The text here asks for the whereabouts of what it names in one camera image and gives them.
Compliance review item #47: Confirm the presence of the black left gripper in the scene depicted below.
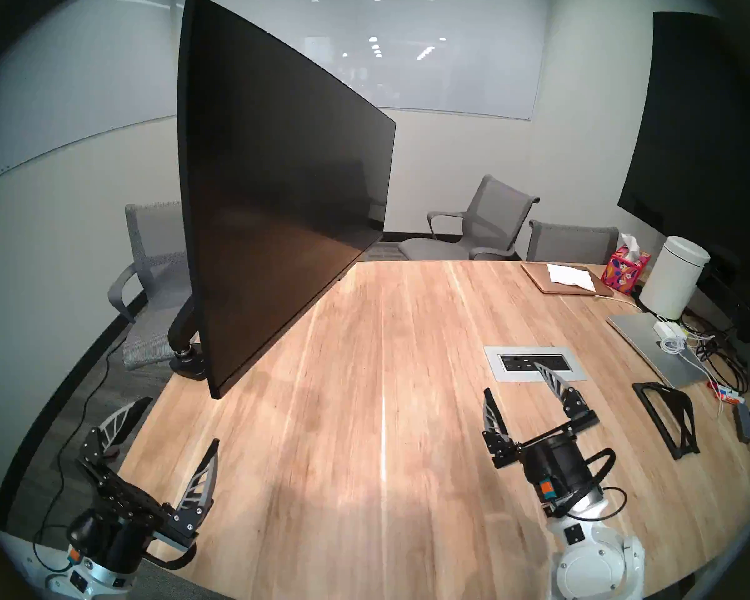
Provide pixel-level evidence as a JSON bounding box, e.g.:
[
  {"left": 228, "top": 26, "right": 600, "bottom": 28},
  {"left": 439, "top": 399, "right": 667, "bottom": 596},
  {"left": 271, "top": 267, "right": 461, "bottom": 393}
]
[{"left": 69, "top": 397, "right": 221, "bottom": 568}]

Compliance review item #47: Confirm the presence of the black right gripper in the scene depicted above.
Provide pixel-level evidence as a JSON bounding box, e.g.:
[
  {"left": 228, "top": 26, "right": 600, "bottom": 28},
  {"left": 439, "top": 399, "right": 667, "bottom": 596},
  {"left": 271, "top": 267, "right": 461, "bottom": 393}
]
[{"left": 482, "top": 362, "right": 602, "bottom": 507}]

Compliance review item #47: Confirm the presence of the black curved wide monitor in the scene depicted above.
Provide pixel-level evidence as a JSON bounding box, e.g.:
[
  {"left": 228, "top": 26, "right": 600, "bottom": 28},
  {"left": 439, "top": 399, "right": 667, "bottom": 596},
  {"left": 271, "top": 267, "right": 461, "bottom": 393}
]
[{"left": 176, "top": 0, "right": 397, "bottom": 400}]

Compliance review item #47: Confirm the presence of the black monitor arm base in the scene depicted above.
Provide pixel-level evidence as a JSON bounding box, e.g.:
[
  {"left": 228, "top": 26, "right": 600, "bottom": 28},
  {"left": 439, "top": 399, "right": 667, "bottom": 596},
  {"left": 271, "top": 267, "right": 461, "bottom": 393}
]
[{"left": 171, "top": 346, "right": 208, "bottom": 381}]

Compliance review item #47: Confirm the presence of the grey mesh office chair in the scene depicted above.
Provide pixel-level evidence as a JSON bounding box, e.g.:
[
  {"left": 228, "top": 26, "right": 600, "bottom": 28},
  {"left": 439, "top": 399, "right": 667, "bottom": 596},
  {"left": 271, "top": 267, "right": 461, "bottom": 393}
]
[
  {"left": 107, "top": 200, "right": 194, "bottom": 371},
  {"left": 399, "top": 174, "right": 541, "bottom": 262},
  {"left": 526, "top": 220, "right": 619, "bottom": 265}
]

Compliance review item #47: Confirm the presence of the silver table outlet box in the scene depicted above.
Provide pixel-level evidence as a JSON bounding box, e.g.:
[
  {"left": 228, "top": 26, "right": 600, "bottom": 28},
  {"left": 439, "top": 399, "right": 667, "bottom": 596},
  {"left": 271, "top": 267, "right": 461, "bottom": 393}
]
[{"left": 483, "top": 346, "right": 588, "bottom": 383}]

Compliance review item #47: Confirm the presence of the silver closed laptop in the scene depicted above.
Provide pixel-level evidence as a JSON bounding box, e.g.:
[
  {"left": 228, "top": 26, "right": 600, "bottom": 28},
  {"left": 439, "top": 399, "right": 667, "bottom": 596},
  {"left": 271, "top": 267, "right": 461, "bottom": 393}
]
[{"left": 606, "top": 312, "right": 713, "bottom": 389}]

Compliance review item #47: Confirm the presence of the brown leather desk pad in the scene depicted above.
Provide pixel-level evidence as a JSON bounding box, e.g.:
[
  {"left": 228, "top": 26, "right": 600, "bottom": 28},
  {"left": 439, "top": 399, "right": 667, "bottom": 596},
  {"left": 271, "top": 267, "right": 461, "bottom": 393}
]
[{"left": 521, "top": 262, "right": 615, "bottom": 298}]

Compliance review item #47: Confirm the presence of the white paper sheet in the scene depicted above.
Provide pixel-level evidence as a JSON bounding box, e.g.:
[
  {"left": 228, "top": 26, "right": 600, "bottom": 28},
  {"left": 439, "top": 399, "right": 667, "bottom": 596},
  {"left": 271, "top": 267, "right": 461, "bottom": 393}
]
[{"left": 546, "top": 264, "right": 598, "bottom": 291}]

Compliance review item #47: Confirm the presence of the black folding laptop stand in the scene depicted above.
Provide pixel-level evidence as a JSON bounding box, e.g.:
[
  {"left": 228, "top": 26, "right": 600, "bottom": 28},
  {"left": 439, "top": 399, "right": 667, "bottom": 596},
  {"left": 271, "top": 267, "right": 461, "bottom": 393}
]
[{"left": 631, "top": 382, "right": 701, "bottom": 461}]

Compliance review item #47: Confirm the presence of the white power adapter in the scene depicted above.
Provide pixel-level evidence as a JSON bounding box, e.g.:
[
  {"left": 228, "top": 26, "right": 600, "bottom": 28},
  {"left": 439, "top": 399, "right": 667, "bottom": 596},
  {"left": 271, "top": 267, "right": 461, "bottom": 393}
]
[{"left": 654, "top": 321, "right": 688, "bottom": 354}]

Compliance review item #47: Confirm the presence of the colourful floral tissue box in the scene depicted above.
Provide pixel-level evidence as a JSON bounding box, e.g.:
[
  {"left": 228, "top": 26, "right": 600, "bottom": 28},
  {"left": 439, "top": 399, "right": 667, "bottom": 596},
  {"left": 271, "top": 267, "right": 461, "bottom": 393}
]
[{"left": 601, "top": 234, "right": 651, "bottom": 295}]

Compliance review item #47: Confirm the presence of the white cylindrical canister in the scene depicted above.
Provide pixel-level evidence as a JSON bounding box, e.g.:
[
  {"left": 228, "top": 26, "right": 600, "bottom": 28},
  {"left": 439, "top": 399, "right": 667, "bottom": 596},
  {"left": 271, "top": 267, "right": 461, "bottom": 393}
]
[{"left": 639, "top": 235, "right": 711, "bottom": 320}]

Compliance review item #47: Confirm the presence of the black video bar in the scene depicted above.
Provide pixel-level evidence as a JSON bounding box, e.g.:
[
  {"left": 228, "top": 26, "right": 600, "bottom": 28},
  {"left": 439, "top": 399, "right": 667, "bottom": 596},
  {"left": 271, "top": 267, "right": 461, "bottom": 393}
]
[{"left": 697, "top": 271, "right": 750, "bottom": 365}]

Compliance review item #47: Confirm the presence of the glass whiteboard without writing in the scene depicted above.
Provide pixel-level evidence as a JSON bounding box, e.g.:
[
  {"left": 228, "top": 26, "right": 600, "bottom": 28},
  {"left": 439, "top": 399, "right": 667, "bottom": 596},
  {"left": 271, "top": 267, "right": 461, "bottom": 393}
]
[{"left": 175, "top": 0, "right": 551, "bottom": 121}]

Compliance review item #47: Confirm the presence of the glass whiteboard with writing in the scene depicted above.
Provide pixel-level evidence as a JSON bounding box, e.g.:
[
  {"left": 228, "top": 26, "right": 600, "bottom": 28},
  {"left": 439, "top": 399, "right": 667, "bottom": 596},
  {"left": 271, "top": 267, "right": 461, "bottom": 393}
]
[{"left": 0, "top": 0, "right": 179, "bottom": 193}]

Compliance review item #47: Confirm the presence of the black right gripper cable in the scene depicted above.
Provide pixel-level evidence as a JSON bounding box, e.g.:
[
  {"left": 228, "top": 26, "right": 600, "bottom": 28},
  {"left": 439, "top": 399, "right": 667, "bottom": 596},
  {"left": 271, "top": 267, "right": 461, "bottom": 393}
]
[{"left": 550, "top": 447, "right": 627, "bottom": 522}]

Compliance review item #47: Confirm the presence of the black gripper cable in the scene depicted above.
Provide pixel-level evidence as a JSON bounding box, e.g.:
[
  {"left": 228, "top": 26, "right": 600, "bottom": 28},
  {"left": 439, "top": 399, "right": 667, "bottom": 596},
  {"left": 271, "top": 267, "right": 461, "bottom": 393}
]
[
  {"left": 550, "top": 447, "right": 627, "bottom": 522},
  {"left": 142, "top": 539, "right": 198, "bottom": 571}
]

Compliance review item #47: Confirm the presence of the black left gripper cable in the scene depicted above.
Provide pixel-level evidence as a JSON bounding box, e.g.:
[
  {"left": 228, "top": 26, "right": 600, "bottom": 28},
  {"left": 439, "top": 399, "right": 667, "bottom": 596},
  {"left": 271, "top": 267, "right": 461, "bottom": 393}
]
[{"left": 142, "top": 539, "right": 198, "bottom": 571}]

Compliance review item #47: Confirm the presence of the black floor cable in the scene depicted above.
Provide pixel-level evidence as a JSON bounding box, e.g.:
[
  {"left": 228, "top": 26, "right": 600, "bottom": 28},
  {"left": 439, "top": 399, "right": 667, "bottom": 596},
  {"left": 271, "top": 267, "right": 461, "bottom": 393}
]
[{"left": 34, "top": 336, "right": 132, "bottom": 531}]

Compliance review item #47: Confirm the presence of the white charger cable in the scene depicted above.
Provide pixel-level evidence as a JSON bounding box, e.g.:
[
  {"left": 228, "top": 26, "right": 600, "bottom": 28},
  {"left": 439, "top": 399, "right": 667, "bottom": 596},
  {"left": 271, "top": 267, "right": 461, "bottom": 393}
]
[{"left": 662, "top": 336, "right": 726, "bottom": 418}]

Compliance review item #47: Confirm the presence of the black cable bundle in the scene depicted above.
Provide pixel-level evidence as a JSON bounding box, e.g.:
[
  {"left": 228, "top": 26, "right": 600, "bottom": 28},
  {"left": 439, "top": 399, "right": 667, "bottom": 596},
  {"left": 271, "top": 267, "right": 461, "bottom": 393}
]
[{"left": 681, "top": 314, "right": 750, "bottom": 394}]

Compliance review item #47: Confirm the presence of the black wall television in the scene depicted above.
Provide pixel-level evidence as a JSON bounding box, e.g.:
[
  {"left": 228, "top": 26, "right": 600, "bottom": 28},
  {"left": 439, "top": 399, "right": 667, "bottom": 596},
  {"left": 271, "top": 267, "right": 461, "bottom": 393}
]
[{"left": 617, "top": 11, "right": 750, "bottom": 306}]

